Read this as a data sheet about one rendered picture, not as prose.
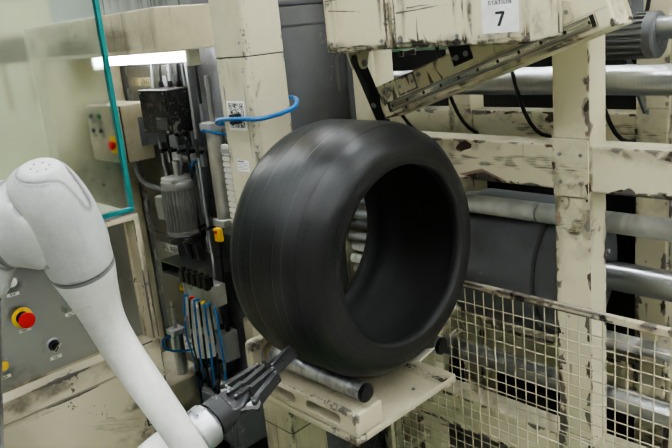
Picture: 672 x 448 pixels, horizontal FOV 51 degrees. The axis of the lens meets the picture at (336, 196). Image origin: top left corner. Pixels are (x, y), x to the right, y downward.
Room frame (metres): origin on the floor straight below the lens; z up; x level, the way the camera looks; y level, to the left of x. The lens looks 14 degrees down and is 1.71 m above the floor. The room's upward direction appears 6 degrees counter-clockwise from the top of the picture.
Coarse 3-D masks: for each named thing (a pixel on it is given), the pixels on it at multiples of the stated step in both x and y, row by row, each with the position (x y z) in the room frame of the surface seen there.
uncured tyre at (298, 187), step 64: (320, 128) 1.59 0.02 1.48; (384, 128) 1.53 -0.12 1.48; (256, 192) 1.49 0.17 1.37; (320, 192) 1.38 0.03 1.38; (384, 192) 1.88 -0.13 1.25; (448, 192) 1.63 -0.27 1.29; (256, 256) 1.42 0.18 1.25; (320, 256) 1.34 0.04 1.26; (384, 256) 1.86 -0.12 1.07; (448, 256) 1.74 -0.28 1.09; (256, 320) 1.47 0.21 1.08; (320, 320) 1.34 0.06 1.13; (384, 320) 1.72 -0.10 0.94
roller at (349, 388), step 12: (276, 348) 1.65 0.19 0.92; (300, 360) 1.57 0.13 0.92; (300, 372) 1.56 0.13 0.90; (312, 372) 1.53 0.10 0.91; (324, 372) 1.51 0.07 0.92; (324, 384) 1.50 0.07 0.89; (336, 384) 1.46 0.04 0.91; (348, 384) 1.44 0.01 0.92; (360, 384) 1.43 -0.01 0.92; (360, 396) 1.41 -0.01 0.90
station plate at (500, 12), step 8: (488, 0) 1.53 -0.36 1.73; (496, 0) 1.51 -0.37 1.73; (504, 0) 1.50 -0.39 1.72; (512, 0) 1.48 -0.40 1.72; (488, 8) 1.53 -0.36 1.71; (496, 8) 1.51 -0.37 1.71; (504, 8) 1.50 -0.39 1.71; (512, 8) 1.48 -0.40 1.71; (488, 16) 1.53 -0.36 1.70; (496, 16) 1.51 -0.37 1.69; (504, 16) 1.50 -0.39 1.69; (512, 16) 1.48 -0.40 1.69; (488, 24) 1.53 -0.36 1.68; (496, 24) 1.51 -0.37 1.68; (504, 24) 1.50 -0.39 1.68; (512, 24) 1.48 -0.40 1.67; (488, 32) 1.53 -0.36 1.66; (496, 32) 1.51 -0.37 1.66
